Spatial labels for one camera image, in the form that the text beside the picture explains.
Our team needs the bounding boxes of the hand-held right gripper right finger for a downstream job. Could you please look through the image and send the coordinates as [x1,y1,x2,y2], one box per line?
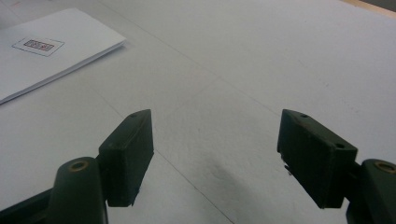
[276,108,359,209]

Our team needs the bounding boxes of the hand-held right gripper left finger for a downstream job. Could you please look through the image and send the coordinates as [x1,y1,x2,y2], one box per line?
[98,108,155,208]

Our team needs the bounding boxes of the white paper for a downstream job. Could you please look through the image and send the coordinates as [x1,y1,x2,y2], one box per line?
[0,7,127,105]

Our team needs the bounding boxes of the wooden table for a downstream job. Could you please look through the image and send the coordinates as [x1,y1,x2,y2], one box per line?
[339,0,396,20]

